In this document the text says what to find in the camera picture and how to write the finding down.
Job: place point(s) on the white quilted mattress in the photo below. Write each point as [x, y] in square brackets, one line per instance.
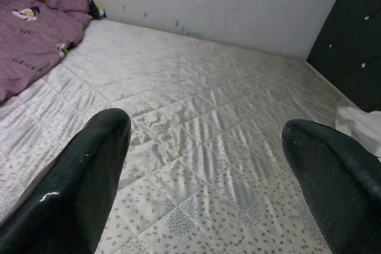
[193, 102]

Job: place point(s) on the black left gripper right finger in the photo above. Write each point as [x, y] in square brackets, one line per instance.
[342, 194]

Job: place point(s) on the white pillow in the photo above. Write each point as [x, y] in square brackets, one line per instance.
[357, 126]

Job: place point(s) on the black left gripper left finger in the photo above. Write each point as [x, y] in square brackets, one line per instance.
[65, 194]

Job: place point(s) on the purple cartoon print blanket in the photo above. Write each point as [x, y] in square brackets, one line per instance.
[35, 43]

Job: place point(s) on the black tufted headboard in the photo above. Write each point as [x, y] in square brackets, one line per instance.
[351, 28]

